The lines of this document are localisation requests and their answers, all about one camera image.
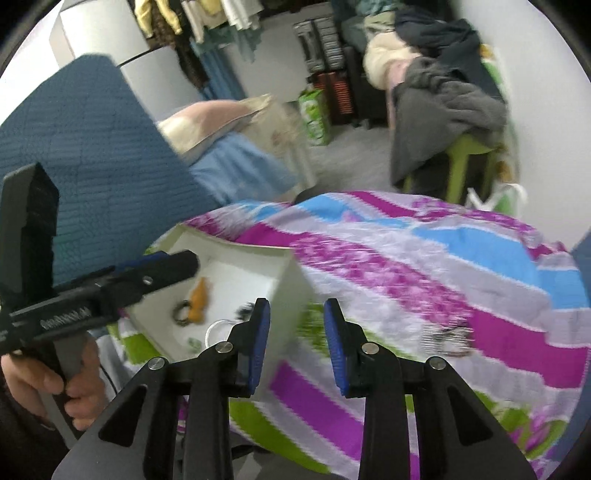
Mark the navy dark garment pile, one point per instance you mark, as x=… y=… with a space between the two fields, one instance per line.
x=454 y=44

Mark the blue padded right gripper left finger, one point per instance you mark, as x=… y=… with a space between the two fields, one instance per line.
x=135 y=436

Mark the black grey suitcase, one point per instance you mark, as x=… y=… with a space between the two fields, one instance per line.
x=319 y=40

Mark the white cardboard box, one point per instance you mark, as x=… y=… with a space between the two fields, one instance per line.
x=237 y=275

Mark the cream fluffy blanket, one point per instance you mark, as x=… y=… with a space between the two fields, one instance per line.
x=382 y=51

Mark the white wardrobe cabinet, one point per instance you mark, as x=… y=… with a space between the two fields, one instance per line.
x=108 y=27

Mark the yellow hanging jacket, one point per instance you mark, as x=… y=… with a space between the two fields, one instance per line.
x=150 y=14

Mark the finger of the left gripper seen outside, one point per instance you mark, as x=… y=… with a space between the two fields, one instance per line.
x=144 y=259

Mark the orange gourd pendant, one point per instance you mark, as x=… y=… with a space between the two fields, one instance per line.
x=198 y=302

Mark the green plastic stool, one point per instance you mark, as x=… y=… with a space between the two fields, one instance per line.
x=447 y=172

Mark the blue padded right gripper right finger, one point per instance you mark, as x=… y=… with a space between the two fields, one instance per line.
x=458 y=436

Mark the light blue bedsheet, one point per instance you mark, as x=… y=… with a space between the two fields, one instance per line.
x=234 y=169

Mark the green round hair clip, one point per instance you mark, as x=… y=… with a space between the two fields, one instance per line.
x=194 y=345

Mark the pink pillow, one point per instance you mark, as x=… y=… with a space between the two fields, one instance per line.
x=192 y=130

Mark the white hanging shirt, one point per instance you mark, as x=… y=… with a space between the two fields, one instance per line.
x=210 y=14

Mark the green shopping bag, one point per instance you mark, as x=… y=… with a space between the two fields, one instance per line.
x=315 y=114

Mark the person's left hand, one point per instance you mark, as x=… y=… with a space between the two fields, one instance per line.
x=27 y=378

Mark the dark grey fleece garment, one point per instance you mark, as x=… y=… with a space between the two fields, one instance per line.
x=432 y=109

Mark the black beaded bangle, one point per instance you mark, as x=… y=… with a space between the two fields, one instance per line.
x=180 y=312

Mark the colourful striped floral quilt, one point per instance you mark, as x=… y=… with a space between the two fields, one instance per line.
x=508 y=309

